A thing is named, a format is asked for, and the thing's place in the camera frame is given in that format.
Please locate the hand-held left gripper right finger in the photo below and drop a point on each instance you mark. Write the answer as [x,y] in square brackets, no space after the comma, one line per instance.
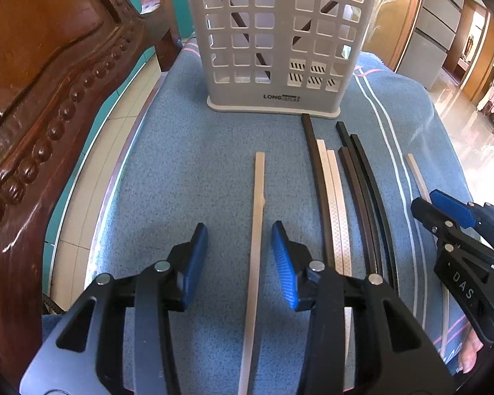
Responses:
[284,271]

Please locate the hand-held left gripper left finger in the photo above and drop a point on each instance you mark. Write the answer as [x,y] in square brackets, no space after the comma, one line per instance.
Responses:
[195,263]

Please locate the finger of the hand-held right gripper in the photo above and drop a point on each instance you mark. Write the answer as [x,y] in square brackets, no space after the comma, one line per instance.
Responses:
[453,208]
[428,216]

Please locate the plain beige chopstick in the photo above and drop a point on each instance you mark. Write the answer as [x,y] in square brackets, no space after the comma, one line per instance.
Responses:
[418,177]
[257,214]

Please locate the black chopstick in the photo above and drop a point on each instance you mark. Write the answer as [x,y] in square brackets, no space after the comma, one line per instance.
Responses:
[379,197]
[247,35]
[313,24]
[360,205]
[366,197]

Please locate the beige patterned chopstick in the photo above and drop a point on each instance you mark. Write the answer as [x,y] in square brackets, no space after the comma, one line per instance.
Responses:
[327,189]
[339,201]

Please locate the dark brown chopstick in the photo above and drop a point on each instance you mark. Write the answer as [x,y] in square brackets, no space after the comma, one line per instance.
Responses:
[315,164]

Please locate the grey plastic utensil basket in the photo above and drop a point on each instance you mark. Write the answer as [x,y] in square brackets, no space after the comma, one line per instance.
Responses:
[287,49]

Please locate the person's right hand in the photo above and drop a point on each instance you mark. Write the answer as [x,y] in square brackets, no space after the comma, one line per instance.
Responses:
[469,356]

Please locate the blue striped towel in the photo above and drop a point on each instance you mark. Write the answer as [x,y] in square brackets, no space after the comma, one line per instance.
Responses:
[189,173]

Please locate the wooden doorway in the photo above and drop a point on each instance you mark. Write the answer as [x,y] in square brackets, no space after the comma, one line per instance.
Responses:
[465,33]

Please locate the grey refrigerator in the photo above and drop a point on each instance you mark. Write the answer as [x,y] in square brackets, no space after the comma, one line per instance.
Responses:
[432,20]

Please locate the wooden framed glass door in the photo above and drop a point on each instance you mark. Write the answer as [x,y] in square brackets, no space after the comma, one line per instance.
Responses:
[418,0]

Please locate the carved wooden chair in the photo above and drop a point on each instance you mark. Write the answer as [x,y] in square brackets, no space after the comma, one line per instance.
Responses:
[45,49]

